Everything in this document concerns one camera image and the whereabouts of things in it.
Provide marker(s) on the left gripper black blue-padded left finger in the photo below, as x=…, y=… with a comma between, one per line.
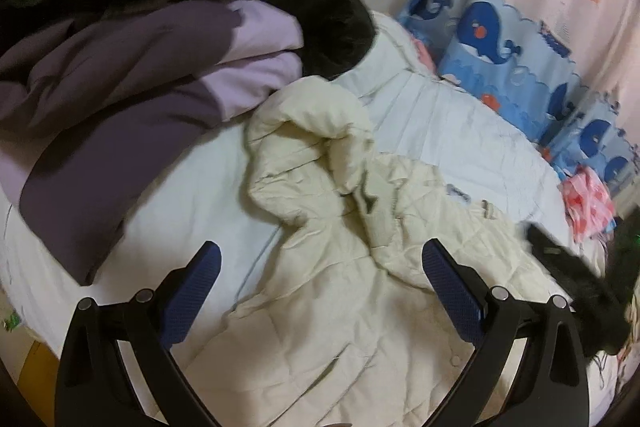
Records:
x=116, y=368

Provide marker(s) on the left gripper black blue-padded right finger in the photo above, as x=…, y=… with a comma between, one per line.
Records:
x=550, y=387

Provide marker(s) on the pink checked cloth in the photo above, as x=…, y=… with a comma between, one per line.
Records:
x=589, y=208

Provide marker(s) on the pink curtain with blue whales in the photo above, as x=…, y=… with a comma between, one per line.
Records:
x=564, y=72

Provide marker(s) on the purple and lilac garment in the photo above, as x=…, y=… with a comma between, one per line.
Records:
x=92, y=114

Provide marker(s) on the cream quilted padded jacket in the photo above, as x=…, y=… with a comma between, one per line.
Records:
x=345, y=327

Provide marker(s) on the white striped bed duvet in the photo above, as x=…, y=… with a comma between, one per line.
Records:
x=204, y=197

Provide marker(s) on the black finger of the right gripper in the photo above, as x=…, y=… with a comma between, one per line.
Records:
x=599, y=303

